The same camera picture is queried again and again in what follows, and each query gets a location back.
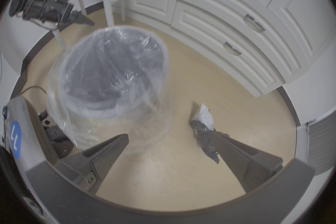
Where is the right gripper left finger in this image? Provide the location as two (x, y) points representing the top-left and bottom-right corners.
(56, 133), (130, 194)

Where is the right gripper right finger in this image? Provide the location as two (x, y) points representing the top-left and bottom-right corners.
(210, 131), (284, 195)

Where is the clear plastic bag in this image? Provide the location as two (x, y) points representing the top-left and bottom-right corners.
(47, 26), (176, 156)

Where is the black cable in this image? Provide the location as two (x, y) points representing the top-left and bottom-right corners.
(20, 86), (49, 95)

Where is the black plastic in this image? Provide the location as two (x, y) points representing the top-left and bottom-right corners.
(190, 120), (220, 165)

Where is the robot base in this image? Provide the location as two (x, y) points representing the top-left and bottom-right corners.
(0, 96), (74, 221)

